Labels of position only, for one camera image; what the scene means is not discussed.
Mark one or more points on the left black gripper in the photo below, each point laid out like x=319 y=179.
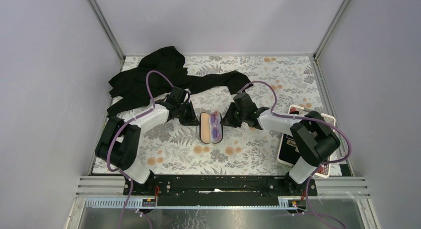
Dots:
x=192 y=119

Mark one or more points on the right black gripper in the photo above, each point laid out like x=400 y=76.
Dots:
x=228 y=119

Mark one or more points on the pink transparent sunglasses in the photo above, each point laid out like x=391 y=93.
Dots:
x=215 y=127

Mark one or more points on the black glasses case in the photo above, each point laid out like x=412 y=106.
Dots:
x=205 y=134

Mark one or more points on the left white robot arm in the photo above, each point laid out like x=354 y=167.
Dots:
x=119 y=141

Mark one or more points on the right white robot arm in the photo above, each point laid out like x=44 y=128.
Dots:
x=270 y=120

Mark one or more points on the floral patterned table mat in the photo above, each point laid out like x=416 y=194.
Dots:
x=171 y=148

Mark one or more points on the black cloth garment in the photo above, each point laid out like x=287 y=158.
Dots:
x=157 y=73

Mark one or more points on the white plastic basket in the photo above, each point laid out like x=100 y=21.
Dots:
x=309 y=141

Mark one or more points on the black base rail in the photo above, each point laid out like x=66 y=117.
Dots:
x=236 y=189

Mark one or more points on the grey slotted cable duct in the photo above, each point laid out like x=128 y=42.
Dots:
x=275 y=203

